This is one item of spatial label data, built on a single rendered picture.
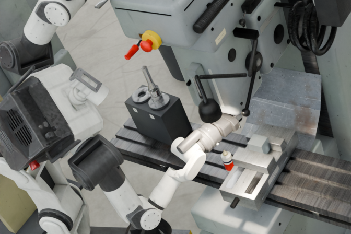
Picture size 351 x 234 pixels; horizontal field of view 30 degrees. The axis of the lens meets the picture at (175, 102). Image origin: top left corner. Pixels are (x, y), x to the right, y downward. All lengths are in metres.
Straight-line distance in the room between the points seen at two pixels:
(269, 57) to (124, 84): 2.60
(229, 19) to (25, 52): 0.65
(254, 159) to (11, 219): 2.04
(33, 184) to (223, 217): 0.72
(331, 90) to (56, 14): 1.19
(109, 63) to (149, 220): 2.90
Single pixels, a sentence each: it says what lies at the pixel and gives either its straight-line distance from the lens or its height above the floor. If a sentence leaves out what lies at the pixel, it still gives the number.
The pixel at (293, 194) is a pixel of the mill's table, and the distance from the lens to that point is 2.42.
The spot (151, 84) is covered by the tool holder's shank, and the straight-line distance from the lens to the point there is 2.59.
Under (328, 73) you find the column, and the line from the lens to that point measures 2.58.
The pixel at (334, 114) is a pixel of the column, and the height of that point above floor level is 0.90.
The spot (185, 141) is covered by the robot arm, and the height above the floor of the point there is 1.30.
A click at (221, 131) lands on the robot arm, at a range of 2.32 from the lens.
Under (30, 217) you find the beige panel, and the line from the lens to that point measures 4.18.
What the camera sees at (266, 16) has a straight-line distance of 2.22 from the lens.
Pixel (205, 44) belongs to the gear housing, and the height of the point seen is 1.67.
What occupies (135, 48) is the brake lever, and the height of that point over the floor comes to 1.71.
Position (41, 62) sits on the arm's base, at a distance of 2.17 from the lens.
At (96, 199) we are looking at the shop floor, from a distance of 4.08.
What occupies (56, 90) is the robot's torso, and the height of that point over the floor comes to 1.65.
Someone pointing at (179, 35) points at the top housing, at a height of 1.78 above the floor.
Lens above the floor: 2.83
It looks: 40 degrees down
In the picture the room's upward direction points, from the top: 23 degrees counter-clockwise
